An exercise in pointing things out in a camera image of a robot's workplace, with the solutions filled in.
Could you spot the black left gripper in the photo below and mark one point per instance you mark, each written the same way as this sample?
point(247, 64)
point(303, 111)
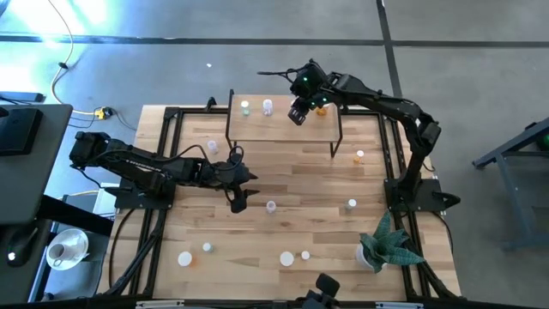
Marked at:
point(223, 176)

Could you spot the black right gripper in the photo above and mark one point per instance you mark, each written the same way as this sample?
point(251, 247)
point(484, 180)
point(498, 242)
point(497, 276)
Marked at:
point(309, 86)

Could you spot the clear bottle green label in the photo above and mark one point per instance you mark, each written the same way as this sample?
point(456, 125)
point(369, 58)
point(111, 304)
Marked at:
point(270, 206)

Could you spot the clear pill bottle white cap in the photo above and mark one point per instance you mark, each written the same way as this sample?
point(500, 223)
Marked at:
point(267, 105)
point(212, 146)

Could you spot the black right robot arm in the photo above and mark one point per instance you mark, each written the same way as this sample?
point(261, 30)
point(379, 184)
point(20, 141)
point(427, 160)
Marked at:
point(386, 101)

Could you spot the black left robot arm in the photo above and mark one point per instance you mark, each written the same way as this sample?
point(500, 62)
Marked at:
point(141, 165)

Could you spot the wooden shelf black legs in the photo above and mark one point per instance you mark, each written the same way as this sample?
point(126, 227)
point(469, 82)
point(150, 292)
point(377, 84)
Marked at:
point(274, 129)

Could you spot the black clamp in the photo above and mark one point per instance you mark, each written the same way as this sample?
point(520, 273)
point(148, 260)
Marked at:
point(210, 102)

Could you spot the white box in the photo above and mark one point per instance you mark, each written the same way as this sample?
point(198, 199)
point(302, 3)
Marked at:
point(105, 201)

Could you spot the silver aluminium extrusion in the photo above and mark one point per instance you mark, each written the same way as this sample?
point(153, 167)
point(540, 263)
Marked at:
point(399, 305)
point(158, 304)

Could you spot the potted snake plant white pot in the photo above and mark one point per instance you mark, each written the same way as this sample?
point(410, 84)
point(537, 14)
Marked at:
point(386, 249)

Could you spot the yellow power plug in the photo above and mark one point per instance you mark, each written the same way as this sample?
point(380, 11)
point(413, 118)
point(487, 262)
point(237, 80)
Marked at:
point(102, 113)

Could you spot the grey side stand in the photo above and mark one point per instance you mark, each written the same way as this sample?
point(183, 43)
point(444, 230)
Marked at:
point(92, 266)

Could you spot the black desk crossbar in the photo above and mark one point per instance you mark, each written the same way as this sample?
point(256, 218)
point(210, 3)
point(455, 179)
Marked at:
point(73, 214)

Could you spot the white cup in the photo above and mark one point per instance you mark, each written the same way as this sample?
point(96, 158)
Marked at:
point(56, 253)

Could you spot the grey desk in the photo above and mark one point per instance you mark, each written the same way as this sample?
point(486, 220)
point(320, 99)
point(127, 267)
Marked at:
point(38, 171)

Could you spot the grey metal table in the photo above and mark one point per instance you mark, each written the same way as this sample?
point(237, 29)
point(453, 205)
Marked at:
point(510, 148)

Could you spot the black flat desk device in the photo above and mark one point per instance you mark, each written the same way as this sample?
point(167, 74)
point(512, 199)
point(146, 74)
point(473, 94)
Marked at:
point(19, 133)

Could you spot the black computer mouse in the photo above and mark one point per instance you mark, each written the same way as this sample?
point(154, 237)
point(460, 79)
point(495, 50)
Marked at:
point(19, 251)

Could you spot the black slim bar device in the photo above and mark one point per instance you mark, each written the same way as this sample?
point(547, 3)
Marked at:
point(21, 97)

